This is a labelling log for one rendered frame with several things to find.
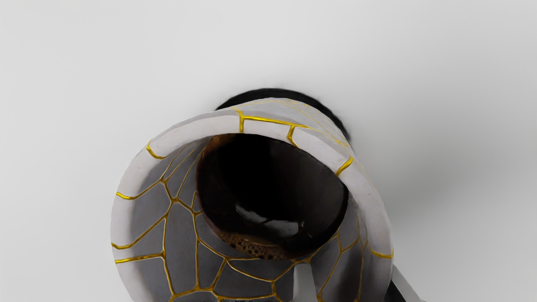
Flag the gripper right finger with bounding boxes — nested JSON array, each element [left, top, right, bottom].
[[383, 266, 425, 302]]

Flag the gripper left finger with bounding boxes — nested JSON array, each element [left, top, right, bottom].
[[292, 263, 318, 302]]

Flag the white mug with gold cracks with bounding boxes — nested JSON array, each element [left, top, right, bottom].
[[110, 97, 395, 302]]

